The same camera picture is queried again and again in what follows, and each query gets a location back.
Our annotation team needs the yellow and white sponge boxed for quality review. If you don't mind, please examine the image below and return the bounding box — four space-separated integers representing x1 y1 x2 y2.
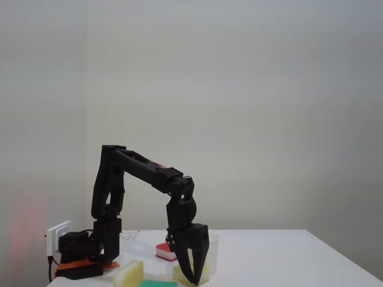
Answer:
172 262 211 286
113 259 145 287

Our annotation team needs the white paper cup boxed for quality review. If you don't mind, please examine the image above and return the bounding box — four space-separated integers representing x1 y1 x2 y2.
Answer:
207 232 220 274

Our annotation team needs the red and white sponge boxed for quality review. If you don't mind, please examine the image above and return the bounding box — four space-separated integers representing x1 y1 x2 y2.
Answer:
155 242 178 262

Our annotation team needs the green sponge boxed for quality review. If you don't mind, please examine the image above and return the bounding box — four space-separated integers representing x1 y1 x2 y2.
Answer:
138 279 179 287

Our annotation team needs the printed label sheet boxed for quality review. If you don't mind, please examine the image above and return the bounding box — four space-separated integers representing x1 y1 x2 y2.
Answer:
119 230 141 242

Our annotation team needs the black clamp block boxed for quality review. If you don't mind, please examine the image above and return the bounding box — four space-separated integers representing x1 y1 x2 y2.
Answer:
56 264 105 281

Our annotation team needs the orange table clamp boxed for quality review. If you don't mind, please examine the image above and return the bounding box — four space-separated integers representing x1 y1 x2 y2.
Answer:
54 258 120 273

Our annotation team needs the white power strip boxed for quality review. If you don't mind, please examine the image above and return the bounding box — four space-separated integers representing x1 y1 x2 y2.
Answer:
45 220 73 258

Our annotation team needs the black power cable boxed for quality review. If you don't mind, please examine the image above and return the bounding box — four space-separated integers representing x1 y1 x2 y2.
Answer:
47 255 55 283

